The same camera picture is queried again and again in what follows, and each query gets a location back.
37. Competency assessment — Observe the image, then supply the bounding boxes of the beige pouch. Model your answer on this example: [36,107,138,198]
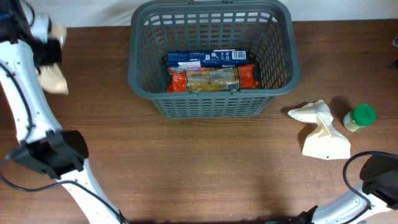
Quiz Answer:
[288,100,351,160]
[37,23,69,95]

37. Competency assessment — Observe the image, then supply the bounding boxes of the blue cardboard box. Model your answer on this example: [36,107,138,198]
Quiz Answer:
[167,49,249,70]

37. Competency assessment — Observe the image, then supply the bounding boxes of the orange pasta package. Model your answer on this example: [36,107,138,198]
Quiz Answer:
[167,65,259,93]

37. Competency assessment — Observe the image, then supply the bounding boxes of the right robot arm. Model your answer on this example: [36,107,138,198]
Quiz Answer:
[294,151,397,223]

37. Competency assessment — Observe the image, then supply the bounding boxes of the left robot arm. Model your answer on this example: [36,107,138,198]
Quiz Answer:
[1,0,128,223]

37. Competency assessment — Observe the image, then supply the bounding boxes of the grey plastic basket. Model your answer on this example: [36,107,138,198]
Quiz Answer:
[127,0,301,119]

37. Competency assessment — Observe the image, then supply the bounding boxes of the green lid jar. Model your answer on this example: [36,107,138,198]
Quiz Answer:
[343,104,377,132]

